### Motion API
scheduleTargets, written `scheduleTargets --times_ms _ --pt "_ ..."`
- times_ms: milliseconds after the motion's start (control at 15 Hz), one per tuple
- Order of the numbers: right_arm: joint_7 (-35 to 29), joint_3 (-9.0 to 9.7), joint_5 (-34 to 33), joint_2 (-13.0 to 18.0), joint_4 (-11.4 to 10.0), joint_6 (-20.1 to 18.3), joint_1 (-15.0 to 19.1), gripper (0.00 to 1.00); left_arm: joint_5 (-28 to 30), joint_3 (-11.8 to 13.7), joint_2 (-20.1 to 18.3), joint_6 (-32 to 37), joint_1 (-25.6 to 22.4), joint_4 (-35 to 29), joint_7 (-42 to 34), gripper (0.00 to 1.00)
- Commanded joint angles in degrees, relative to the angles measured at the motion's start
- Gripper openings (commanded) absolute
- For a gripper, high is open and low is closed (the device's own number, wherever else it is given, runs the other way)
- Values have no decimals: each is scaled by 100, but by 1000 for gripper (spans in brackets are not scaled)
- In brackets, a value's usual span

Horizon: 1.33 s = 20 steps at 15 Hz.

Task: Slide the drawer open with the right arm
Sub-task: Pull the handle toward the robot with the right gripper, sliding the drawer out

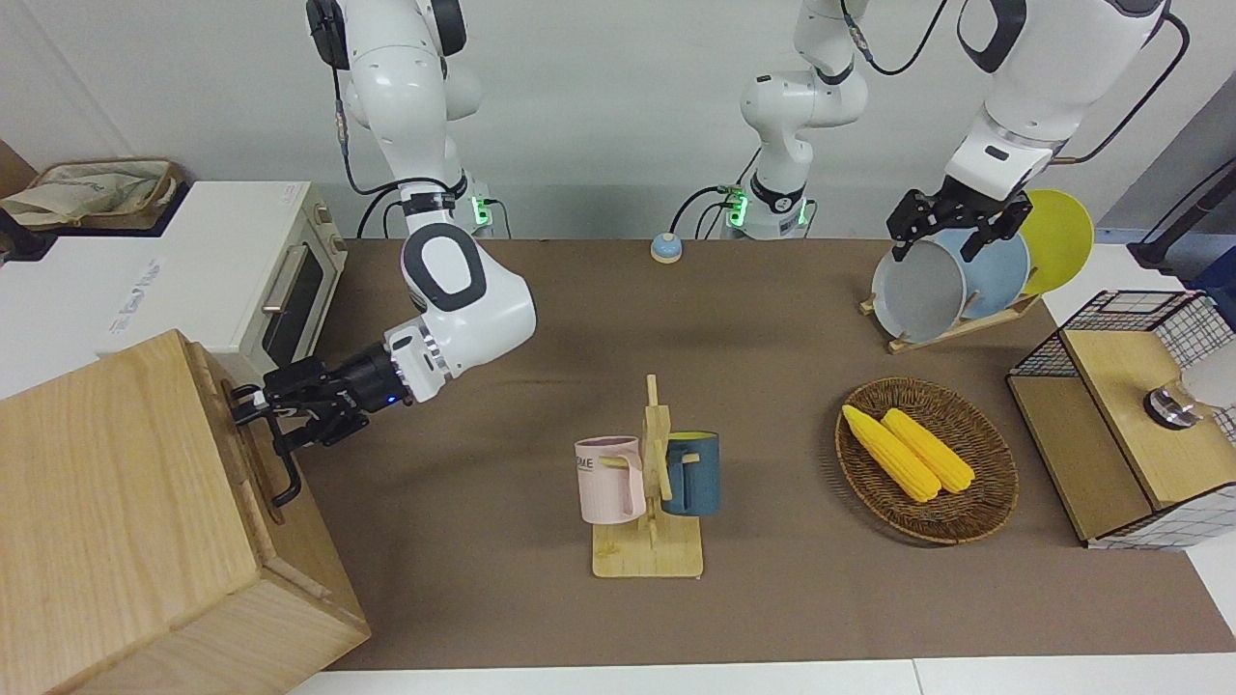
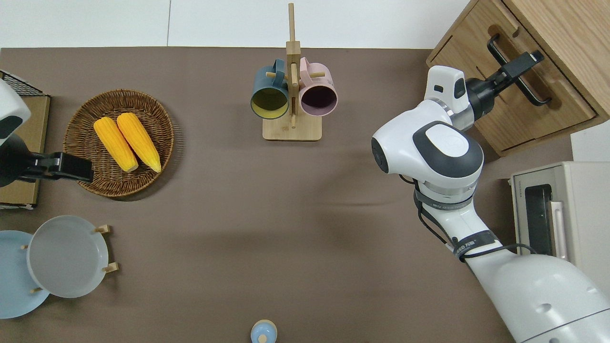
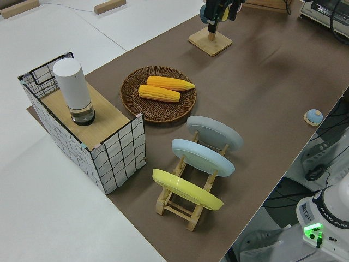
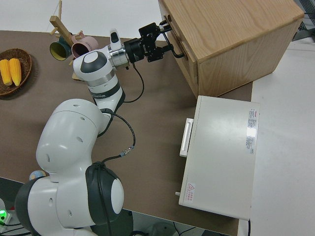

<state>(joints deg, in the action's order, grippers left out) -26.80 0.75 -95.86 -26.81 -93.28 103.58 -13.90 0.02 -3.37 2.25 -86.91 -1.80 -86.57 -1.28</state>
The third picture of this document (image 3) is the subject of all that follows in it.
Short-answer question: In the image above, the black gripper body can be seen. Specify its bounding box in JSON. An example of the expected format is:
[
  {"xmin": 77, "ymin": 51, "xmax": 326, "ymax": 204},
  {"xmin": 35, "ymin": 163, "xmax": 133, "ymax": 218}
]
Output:
[{"xmin": 204, "ymin": 0, "xmax": 231, "ymax": 22}]

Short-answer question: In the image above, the teal mug yellow interior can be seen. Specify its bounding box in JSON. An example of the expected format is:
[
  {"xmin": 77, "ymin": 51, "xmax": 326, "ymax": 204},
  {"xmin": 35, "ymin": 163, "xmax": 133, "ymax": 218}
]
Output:
[{"xmin": 200, "ymin": 4, "xmax": 230, "ymax": 25}]

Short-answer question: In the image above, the wooden mug tree stand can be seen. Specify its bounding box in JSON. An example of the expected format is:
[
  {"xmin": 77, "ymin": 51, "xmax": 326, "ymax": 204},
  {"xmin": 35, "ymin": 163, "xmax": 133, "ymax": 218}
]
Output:
[{"xmin": 187, "ymin": 26, "xmax": 233, "ymax": 57}]

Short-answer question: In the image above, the light wooden cabinet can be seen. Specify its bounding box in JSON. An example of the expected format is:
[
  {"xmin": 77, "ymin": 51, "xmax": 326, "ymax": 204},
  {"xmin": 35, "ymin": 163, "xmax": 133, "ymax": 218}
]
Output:
[{"xmin": 243, "ymin": 0, "xmax": 294, "ymax": 14}]

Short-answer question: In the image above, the long yellow corn cob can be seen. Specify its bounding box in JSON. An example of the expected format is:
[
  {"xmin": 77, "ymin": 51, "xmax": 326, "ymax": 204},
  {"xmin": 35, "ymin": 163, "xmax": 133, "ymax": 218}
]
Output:
[{"xmin": 146, "ymin": 75, "xmax": 196, "ymax": 92}]

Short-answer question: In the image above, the short yellow corn cob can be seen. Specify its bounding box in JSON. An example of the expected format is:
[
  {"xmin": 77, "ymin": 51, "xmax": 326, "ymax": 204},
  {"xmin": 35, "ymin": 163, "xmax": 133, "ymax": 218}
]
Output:
[{"xmin": 137, "ymin": 84, "xmax": 182, "ymax": 103}]

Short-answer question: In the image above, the white toaster oven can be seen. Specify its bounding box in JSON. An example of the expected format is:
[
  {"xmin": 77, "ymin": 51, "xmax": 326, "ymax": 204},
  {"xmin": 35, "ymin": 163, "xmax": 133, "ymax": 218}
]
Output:
[{"xmin": 297, "ymin": 0, "xmax": 349, "ymax": 35}]

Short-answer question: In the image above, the brown table mat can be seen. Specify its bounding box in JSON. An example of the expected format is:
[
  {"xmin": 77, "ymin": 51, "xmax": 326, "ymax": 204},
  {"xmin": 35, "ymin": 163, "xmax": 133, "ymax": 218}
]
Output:
[{"xmin": 26, "ymin": 0, "xmax": 349, "ymax": 262}]

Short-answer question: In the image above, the round wicker tray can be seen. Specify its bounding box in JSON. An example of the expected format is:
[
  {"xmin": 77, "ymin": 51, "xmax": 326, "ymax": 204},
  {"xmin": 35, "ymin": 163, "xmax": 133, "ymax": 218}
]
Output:
[{"xmin": 120, "ymin": 65, "xmax": 197, "ymax": 124}]

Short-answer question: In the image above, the light wooden block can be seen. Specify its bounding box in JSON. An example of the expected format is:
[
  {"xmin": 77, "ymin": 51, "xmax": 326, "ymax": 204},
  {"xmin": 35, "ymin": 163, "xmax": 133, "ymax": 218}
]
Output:
[
  {"xmin": 0, "ymin": 0, "xmax": 40, "ymax": 20},
  {"xmin": 93, "ymin": 0, "xmax": 127, "ymax": 15}
]

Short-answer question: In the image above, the grey plate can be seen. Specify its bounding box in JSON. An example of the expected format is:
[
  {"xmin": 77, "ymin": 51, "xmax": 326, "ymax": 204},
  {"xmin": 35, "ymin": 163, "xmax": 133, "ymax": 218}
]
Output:
[{"xmin": 186, "ymin": 115, "xmax": 244, "ymax": 153}]

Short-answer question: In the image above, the light blue plate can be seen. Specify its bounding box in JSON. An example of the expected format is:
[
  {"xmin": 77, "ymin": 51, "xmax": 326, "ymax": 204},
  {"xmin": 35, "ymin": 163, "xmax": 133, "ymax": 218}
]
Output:
[{"xmin": 171, "ymin": 138, "xmax": 236, "ymax": 178}]

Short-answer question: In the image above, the blue bell wooden base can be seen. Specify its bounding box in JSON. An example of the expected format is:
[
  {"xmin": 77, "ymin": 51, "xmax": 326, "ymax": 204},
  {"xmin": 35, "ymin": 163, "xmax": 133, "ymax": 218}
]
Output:
[{"xmin": 303, "ymin": 109, "xmax": 324, "ymax": 126}]

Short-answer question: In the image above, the wooden board in basket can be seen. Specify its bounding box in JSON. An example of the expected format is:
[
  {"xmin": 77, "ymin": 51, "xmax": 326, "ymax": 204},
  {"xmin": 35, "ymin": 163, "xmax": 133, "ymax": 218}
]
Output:
[{"xmin": 40, "ymin": 81, "xmax": 130, "ymax": 146}]

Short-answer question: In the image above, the white cylinder clear base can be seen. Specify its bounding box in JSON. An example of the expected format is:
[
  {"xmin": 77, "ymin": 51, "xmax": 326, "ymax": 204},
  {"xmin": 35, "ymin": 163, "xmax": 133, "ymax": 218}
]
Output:
[{"xmin": 52, "ymin": 59, "xmax": 97, "ymax": 127}]

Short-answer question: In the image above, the yellow plate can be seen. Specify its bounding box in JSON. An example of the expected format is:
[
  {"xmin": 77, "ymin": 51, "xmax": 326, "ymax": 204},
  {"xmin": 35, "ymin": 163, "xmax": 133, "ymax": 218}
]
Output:
[{"xmin": 152, "ymin": 168, "xmax": 225, "ymax": 211}]

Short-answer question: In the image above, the wooden plate rack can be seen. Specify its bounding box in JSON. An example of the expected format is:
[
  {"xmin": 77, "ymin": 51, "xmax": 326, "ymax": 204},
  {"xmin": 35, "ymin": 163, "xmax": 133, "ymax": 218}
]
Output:
[{"xmin": 155, "ymin": 130, "xmax": 230, "ymax": 232}]

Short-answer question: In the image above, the black cable over oven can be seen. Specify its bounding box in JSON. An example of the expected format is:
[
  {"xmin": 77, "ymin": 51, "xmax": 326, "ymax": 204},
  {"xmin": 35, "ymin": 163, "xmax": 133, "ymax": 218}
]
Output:
[{"xmin": 329, "ymin": 0, "xmax": 349, "ymax": 47}]

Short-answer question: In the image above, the thin white cable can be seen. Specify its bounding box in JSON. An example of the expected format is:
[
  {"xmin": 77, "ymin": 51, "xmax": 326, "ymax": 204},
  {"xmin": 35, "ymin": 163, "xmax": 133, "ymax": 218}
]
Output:
[{"xmin": 40, "ymin": 0, "xmax": 94, "ymax": 13}]

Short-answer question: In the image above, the wire basket with grid paper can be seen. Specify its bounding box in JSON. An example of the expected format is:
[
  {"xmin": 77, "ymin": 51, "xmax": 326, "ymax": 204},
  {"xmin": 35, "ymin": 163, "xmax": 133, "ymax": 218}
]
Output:
[{"xmin": 17, "ymin": 51, "xmax": 147, "ymax": 195}]

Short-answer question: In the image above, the black cable bundle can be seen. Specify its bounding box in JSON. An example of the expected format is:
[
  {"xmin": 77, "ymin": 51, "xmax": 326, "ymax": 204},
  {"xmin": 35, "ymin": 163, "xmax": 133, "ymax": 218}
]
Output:
[{"xmin": 305, "ymin": 164, "xmax": 326, "ymax": 181}]

